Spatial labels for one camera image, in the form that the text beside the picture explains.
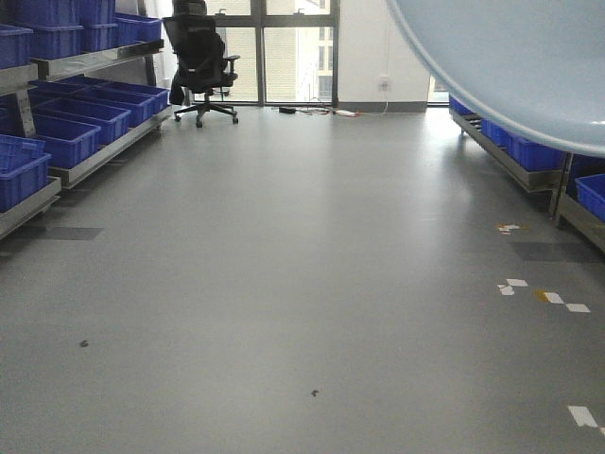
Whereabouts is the light blue plate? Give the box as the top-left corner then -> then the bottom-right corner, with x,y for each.
388,1 -> 604,157

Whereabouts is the white power strip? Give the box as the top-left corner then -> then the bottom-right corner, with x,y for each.
333,109 -> 360,117

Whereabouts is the left steel shelving rack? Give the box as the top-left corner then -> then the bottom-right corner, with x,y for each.
1,1 -> 169,236

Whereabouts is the steel shelving rack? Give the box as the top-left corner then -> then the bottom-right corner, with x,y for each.
1,1 -> 169,236
448,96 -> 604,251

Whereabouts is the right steel shelving rack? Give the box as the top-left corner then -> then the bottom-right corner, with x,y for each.
448,96 -> 604,251

